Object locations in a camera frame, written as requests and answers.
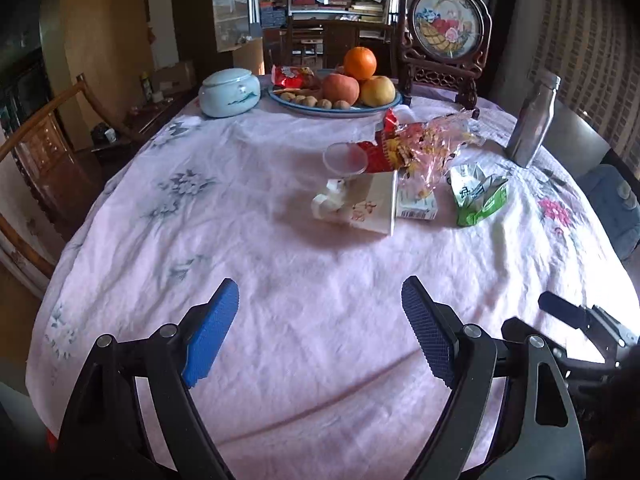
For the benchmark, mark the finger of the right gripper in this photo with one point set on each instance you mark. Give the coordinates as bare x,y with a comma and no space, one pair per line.
569,314

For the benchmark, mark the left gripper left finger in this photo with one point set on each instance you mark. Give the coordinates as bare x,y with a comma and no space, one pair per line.
103,434

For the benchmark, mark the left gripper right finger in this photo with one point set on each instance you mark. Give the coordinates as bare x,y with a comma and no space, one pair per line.
537,435

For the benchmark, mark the green tissue packet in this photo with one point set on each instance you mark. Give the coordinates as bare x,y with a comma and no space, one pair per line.
476,194

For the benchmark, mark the small white box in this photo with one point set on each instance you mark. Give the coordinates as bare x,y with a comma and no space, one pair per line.
417,208

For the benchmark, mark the clear candy wrapper bag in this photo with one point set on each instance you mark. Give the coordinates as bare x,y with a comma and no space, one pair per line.
425,149

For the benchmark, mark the white paper carton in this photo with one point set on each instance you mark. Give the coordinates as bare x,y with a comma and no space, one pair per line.
372,202

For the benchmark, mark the red snack wrapper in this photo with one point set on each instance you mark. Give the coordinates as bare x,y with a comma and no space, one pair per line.
388,151

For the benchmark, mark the white tissue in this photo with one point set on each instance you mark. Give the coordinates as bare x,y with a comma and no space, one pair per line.
330,204

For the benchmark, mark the clear plastic cup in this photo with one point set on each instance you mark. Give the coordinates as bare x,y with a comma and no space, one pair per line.
345,160

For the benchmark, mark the blue seat cushion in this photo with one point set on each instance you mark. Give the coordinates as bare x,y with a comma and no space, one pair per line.
616,205

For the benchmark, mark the stainless steel bottle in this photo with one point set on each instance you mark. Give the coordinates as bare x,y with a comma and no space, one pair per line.
534,119

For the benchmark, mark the wooden armchair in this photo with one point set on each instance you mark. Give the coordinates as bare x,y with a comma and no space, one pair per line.
55,173

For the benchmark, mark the pink floral tablecloth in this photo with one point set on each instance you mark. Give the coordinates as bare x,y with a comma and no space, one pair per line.
320,376

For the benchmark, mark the yellow pear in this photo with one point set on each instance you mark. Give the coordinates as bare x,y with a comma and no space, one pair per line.
377,91

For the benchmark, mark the carved wooden embroidery screen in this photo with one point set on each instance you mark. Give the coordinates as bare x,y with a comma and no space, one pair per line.
442,44

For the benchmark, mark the red apple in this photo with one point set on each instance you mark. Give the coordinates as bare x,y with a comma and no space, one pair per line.
340,87

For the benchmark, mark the orange fruit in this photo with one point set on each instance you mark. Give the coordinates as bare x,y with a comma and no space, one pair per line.
360,63

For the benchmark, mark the light blue ceramic jar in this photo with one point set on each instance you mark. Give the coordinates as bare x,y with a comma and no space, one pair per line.
229,92

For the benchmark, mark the red snack packet on plate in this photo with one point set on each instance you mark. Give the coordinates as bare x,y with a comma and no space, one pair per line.
294,77

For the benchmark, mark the blue rimmed fruit plate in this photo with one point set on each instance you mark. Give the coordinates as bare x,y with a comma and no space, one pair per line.
356,110

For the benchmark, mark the glass display cabinet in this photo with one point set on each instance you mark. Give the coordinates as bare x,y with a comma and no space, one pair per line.
234,23

